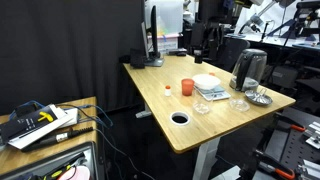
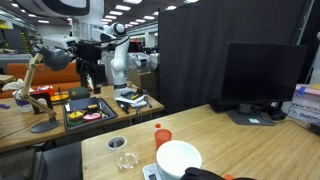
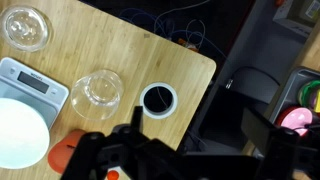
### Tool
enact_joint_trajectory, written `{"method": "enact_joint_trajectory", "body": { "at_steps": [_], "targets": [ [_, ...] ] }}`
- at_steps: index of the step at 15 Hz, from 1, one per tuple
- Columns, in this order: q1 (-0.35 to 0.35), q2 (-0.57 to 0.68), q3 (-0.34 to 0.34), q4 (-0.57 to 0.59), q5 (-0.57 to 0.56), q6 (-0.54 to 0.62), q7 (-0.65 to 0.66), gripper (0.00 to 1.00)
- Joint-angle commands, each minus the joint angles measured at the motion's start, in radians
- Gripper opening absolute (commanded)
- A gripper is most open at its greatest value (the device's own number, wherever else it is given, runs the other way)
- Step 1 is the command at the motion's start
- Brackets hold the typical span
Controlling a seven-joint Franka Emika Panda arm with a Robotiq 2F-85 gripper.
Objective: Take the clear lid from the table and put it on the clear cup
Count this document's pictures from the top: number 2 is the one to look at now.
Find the brown cardboard box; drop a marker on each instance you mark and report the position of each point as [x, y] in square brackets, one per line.
[143, 80]

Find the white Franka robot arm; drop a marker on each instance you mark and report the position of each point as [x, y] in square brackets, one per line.
[83, 13]

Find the dark grey chair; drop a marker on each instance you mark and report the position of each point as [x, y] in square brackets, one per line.
[63, 163]

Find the small blue item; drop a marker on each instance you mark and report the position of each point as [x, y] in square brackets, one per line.
[4, 106]

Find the yellow orange dish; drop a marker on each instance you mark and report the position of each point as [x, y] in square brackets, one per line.
[59, 97]

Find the small orange object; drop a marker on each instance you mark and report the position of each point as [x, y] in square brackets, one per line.
[228, 177]

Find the black computer monitor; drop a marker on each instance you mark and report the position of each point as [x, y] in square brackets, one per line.
[260, 73]

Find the white kitchen scale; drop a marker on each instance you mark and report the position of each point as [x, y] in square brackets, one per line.
[149, 172]

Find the yellow toy block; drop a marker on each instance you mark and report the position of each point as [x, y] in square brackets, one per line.
[76, 115]

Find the black curtain divider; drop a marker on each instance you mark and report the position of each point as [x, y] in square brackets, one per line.
[190, 50]

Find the small orange cap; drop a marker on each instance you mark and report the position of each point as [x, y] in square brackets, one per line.
[157, 125]

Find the black frame stand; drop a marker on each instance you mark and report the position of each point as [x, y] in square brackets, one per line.
[33, 100]

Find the red box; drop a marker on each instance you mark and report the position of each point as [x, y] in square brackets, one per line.
[43, 90]

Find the pile of papers and tools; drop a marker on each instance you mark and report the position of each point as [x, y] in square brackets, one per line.
[133, 98]

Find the clear plastic bottle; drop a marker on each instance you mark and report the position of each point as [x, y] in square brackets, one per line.
[21, 105]

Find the wooden desk lamp grey head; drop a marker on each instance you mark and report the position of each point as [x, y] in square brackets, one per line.
[45, 126]

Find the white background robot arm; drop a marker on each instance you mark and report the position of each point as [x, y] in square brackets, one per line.
[119, 63]

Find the white bowl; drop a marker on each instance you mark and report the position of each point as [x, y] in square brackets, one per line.
[178, 158]

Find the clear storage bins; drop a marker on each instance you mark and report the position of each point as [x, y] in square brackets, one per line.
[140, 61]

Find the dark green box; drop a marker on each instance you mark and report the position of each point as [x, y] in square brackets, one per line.
[78, 92]

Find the pink toy block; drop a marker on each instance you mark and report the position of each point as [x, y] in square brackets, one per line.
[92, 116]

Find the white printed box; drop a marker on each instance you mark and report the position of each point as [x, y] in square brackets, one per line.
[305, 108]

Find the orange plastic cup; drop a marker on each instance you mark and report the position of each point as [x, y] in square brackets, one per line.
[162, 137]

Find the orange sofa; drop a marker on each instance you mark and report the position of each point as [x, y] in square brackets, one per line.
[50, 75]

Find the black desk item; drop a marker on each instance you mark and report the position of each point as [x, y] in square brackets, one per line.
[278, 115]

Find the black rounded object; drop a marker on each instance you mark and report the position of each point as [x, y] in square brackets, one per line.
[200, 175]

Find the black tray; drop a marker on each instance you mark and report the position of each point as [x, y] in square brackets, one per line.
[108, 113]

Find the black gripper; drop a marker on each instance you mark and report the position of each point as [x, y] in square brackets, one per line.
[88, 55]

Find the black and yellow toy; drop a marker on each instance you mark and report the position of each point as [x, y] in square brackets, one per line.
[92, 107]

